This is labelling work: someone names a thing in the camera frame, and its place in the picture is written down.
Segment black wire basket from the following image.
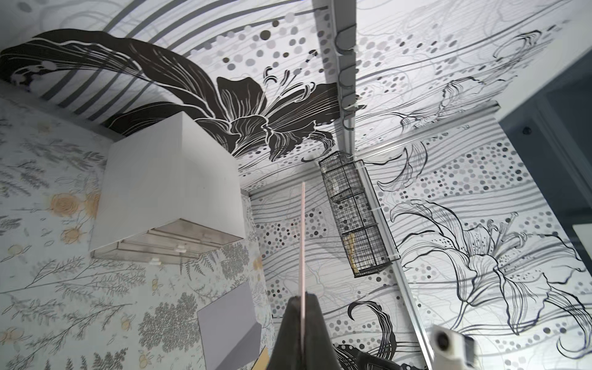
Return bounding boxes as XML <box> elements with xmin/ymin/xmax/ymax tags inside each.
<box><xmin>319</xmin><ymin>151</ymin><xmax>394</xmax><ymax>278</ymax></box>

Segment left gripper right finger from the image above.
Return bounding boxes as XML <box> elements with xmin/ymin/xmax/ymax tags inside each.
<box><xmin>305</xmin><ymin>293</ymin><xmax>341</xmax><ymax>370</ymax></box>

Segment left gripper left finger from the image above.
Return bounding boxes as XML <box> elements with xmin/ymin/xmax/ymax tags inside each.
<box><xmin>267</xmin><ymin>297</ymin><xmax>302</xmax><ymax>370</ymax></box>

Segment white mini drawer box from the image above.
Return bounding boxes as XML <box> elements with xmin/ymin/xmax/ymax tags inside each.
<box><xmin>89</xmin><ymin>113</ymin><xmax>246</xmax><ymax>265</ymax></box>

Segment tan kraft envelope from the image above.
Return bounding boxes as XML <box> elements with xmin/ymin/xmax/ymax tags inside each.
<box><xmin>251</xmin><ymin>347</ymin><xmax>270</xmax><ymax>370</ymax></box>

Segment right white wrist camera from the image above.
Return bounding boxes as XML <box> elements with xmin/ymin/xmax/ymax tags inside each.
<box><xmin>430</xmin><ymin>325</ymin><xmax>477</xmax><ymax>370</ymax></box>

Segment pink envelope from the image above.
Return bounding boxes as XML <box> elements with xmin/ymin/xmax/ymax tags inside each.
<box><xmin>299</xmin><ymin>182</ymin><xmax>306</xmax><ymax>356</ymax></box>

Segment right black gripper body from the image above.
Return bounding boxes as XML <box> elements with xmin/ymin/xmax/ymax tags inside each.
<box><xmin>356</xmin><ymin>352</ymin><xmax>419</xmax><ymax>370</ymax></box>

